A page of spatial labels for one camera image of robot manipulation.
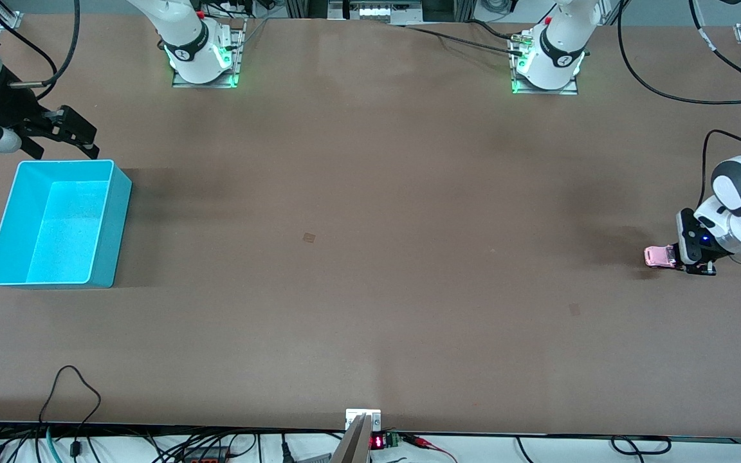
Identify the pink jeep toy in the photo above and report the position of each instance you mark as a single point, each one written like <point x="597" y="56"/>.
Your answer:
<point x="658" y="256"/>

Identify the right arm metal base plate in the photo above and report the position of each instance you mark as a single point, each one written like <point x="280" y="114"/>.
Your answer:
<point x="239" y="51"/>

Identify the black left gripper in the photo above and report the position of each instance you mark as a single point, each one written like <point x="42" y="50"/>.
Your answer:
<point x="688" y="242"/>

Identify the cyan plastic bin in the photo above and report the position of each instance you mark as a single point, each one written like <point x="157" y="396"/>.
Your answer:
<point x="62" y="238"/>

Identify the orange black connector block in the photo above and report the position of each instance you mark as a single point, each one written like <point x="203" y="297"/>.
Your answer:
<point x="203" y="455"/>

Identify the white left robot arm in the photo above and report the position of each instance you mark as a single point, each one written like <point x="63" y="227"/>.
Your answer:
<point x="737" y="193"/>

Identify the white lit control box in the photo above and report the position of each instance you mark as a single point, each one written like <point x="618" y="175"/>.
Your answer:
<point x="374" y="10"/>

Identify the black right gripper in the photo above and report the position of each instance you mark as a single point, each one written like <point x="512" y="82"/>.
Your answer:
<point x="5" y="107"/>

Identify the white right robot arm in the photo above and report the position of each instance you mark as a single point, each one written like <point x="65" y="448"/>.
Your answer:
<point x="185" y="35"/>

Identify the grey metal bracket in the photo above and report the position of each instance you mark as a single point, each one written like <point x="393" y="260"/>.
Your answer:
<point x="359" y="437"/>

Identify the red digit display module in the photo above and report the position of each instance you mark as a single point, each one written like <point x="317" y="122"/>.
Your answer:
<point x="378" y="442"/>

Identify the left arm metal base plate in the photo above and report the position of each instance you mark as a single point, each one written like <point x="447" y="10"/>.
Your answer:
<point x="570" y="90"/>

